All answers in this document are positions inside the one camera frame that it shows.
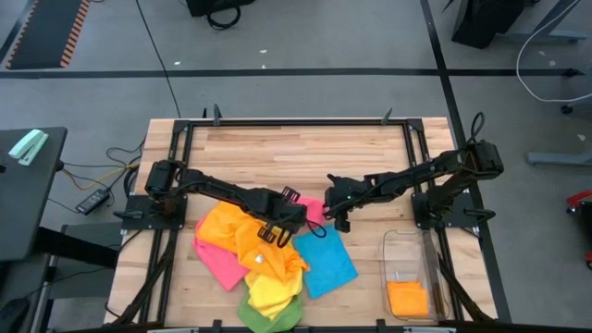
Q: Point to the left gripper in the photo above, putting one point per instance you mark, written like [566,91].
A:
[282,208]

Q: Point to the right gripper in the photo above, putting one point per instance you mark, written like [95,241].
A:
[347,192]

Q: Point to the orange microfiber towel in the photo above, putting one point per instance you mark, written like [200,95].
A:
[273,259]
[407,299]
[217,226]

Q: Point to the pink microfiber towel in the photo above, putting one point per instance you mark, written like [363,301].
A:
[315,210]
[222,268]

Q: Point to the blue microfiber towel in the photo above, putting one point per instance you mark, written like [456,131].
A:
[330,268]

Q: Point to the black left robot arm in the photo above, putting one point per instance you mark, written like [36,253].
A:
[217,187]

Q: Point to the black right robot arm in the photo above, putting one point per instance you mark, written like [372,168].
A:
[416,173]

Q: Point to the yellow microfiber towel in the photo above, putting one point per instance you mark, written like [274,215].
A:
[273,296]

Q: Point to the green microfiber towel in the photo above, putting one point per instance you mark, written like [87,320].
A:
[287,321]

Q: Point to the clear plastic bin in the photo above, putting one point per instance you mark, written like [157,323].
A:
[407,250]

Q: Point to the black power adapter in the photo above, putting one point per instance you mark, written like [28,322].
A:
[92,201]

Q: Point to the grey desk foot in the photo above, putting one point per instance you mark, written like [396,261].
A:
[559,158]

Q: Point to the black desk base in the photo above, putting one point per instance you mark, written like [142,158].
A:
[485,18]

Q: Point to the black equipment box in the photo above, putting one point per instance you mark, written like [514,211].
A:
[217,5]

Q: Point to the red cart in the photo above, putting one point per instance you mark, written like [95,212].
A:
[578,198]

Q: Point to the black caster wheel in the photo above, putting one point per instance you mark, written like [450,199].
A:
[567,109]

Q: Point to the black side desk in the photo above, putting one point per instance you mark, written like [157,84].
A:
[28,208]

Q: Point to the mint green stapler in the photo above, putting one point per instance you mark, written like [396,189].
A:
[28,147]

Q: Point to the black orange-edged floor mat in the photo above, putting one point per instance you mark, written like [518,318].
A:
[46,32]

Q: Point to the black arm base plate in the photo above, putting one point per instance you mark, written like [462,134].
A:
[418,203]
[134,205]

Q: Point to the black frame clamp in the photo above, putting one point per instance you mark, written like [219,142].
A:
[216,115]
[381,326]
[217,326]
[386,117]

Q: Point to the black aluminium table frame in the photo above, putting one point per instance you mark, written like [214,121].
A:
[296,122]

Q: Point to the black desk leg frame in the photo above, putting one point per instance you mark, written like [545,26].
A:
[74,247]

